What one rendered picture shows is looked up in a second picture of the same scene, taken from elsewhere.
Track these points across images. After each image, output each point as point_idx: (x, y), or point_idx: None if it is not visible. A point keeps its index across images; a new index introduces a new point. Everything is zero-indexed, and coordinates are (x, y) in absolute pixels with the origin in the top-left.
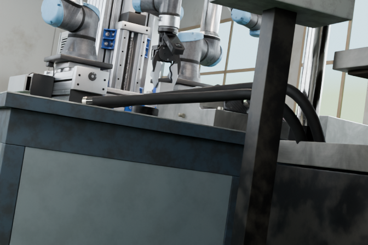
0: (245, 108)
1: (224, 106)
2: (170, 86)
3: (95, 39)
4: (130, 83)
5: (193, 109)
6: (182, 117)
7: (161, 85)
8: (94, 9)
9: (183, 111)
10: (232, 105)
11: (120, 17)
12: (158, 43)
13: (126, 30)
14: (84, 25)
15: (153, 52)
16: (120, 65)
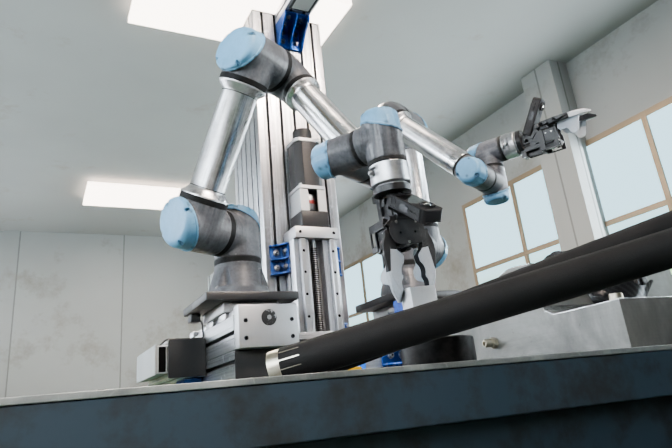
0: (638, 289)
1: (591, 297)
2: (430, 292)
3: (260, 259)
4: (328, 319)
5: (522, 321)
6: (493, 348)
7: (413, 292)
8: (248, 211)
9: (490, 334)
10: (609, 288)
11: (289, 225)
12: (379, 219)
13: (304, 239)
14: (236, 238)
15: (375, 237)
16: (307, 293)
